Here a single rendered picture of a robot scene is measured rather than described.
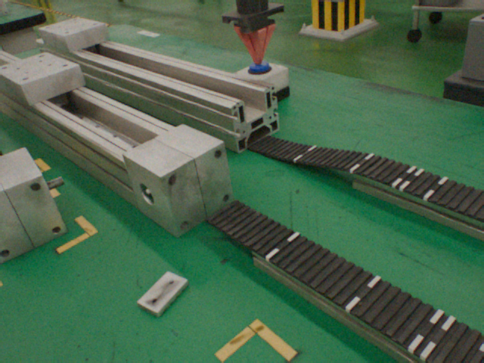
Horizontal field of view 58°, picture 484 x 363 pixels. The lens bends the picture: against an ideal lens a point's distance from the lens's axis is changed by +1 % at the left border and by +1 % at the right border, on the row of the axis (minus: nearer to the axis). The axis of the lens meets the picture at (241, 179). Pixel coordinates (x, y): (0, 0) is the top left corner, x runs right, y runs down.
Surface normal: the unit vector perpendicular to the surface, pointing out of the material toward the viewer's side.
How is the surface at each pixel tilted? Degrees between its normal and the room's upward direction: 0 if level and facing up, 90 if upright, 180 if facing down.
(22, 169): 0
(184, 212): 90
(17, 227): 90
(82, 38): 90
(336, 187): 0
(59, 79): 90
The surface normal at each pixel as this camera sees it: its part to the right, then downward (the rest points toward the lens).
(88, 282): -0.13, -0.82
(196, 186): 0.68, 0.33
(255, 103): -0.73, 0.46
